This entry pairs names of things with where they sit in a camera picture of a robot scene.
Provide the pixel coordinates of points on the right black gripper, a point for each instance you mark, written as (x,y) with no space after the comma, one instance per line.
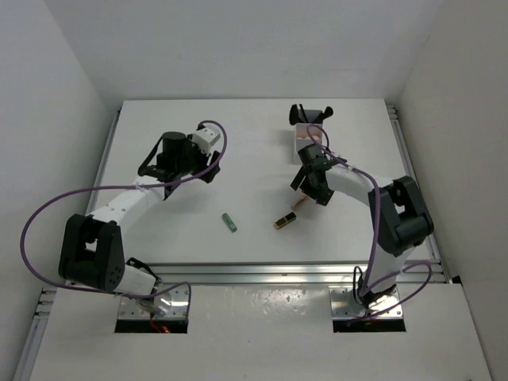
(322,197)

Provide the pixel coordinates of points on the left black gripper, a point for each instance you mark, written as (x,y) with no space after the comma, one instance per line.
(189,145)

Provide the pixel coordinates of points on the rose gold lipstick tube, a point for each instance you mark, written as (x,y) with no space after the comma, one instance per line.
(296,205)

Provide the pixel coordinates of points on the black gold lipstick case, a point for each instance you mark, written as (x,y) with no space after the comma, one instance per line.
(285,220)

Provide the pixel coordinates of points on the black fan makeup brush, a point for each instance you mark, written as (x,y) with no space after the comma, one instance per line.
(295,116)

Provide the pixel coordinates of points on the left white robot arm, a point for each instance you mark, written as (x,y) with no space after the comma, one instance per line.
(93,252)

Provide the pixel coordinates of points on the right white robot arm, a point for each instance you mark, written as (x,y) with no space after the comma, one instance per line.
(400,218)

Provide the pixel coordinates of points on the white compartment organizer box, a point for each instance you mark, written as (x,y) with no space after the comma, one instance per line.
(303,134)

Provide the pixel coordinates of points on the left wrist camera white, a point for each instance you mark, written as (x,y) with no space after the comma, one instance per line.
(205,138)

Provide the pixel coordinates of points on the aluminium table frame rail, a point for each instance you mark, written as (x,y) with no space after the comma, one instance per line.
(256,274)

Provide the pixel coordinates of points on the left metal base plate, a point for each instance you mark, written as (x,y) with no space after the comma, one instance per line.
(173,305)

